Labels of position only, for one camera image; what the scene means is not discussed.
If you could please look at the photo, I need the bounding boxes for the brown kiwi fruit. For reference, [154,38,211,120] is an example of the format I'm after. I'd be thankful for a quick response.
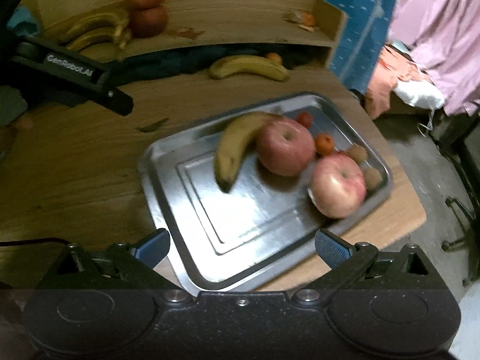
[346,145,368,164]

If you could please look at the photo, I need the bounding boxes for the small red fruit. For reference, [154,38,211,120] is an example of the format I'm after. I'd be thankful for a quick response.
[295,111,313,129]

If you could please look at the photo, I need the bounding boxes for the yellow banana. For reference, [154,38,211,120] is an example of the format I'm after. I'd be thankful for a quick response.
[208,55,290,82]
[214,111,282,193]

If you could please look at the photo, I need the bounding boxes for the banana bunch on shelf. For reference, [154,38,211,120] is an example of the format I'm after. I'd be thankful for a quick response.
[58,8,132,61]

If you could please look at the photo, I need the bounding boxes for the metal tray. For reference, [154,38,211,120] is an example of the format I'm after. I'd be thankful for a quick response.
[138,110,393,295]

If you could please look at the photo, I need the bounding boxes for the red apple top shelf lower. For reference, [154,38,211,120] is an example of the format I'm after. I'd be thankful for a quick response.
[129,6,168,38]

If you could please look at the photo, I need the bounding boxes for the black office chair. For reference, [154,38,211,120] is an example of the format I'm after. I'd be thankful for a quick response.
[438,134,480,290]

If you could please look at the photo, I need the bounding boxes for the white plastic bag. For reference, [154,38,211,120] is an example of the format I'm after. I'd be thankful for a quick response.
[394,80,446,111]

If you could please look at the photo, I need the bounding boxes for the wooden desk shelf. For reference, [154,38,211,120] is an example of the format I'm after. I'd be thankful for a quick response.
[40,0,348,70]

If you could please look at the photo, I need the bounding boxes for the small orange under shelf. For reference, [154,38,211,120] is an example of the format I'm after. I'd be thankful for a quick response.
[265,53,283,65]

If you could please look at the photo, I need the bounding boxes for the orange peel scraps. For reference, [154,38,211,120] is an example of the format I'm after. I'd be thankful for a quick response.
[282,10,316,32]

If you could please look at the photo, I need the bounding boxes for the pink curtain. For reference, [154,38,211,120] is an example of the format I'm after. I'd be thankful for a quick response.
[389,0,479,116]

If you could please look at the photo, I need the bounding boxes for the white cable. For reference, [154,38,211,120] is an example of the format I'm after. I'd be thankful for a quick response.
[417,108,438,137]

